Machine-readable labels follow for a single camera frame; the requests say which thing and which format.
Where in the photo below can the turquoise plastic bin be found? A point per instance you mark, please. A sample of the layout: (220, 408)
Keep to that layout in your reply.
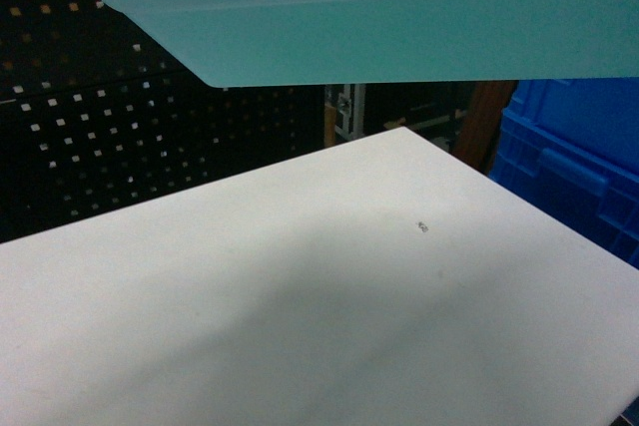
(246, 43)

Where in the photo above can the black flight case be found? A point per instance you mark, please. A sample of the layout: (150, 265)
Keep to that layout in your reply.
(434, 110)

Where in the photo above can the black perforated metal panel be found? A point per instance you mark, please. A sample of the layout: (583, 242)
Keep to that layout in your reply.
(96, 116)

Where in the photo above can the large blue plastic crate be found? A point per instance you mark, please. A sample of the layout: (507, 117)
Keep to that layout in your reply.
(570, 148)

